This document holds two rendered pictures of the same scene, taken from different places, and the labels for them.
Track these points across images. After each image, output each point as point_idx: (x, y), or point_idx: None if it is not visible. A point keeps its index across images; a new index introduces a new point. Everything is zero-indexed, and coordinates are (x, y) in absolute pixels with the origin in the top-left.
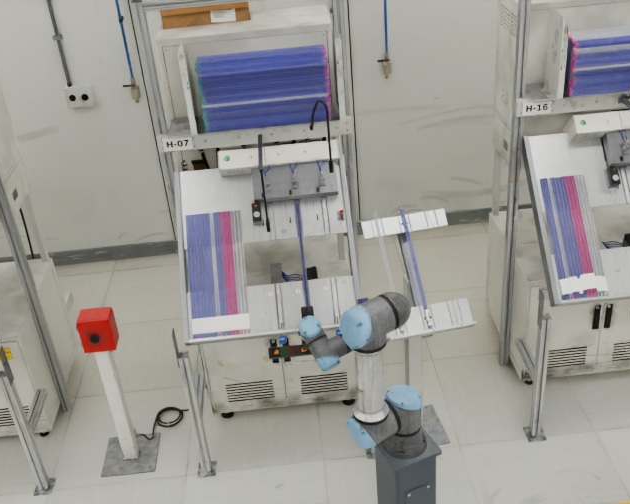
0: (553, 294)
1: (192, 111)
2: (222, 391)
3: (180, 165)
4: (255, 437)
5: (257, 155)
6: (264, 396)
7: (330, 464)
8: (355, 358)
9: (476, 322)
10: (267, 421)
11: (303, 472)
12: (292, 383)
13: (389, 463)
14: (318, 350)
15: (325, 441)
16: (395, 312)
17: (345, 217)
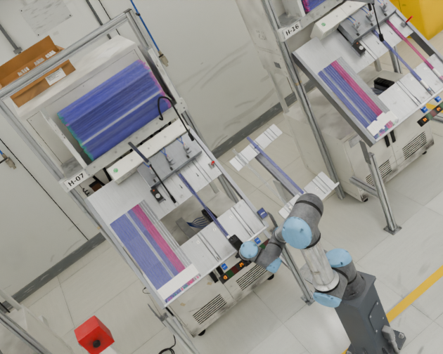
0: (368, 138)
1: (76, 152)
2: (192, 320)
3: (82, 192)
4: (230, 336)
5: (135, 156)
6: (220, 306)
7: (289, 323)
8: (304, 253)
9: (338, 182)
10: (230, 320)
11: (276, 339)
12: (233, 287)
13: (351, 305)
14: (264, 261)
15: (275, 310)
16: (316, 207)
17: (215, 164)
